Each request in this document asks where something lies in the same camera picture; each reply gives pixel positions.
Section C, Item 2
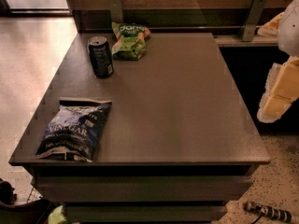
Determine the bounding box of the right metal wall bracket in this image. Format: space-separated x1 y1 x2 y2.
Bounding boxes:
239 0 267 42

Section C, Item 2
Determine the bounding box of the blue vinegar chip bag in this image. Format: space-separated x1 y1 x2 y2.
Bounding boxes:
36 98 112 162

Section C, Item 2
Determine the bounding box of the metal wall bracket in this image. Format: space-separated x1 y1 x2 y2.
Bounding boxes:
239 0 267 42
109 0 123 23

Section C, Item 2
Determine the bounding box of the dark wooden drawer cabinet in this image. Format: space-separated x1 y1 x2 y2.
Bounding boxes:
10 34 270 224

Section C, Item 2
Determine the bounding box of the left metal wall bracket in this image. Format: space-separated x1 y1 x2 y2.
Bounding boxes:
109 0 123 23

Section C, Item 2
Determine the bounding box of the dark basket with green item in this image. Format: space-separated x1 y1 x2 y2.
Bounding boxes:
0 179 70 224

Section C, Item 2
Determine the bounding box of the black soda can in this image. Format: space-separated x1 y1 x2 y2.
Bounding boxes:
87 36 113 78

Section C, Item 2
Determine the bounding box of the green chip bag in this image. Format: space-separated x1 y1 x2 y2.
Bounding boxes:
111 22 150 61

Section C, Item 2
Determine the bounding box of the black white striped handle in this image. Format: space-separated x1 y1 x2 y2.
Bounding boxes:
243 201 292 223

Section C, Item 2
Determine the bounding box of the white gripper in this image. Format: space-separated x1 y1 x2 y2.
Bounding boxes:
257 56 299 123

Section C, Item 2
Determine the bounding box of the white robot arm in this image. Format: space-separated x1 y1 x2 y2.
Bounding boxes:
257 0 299 123

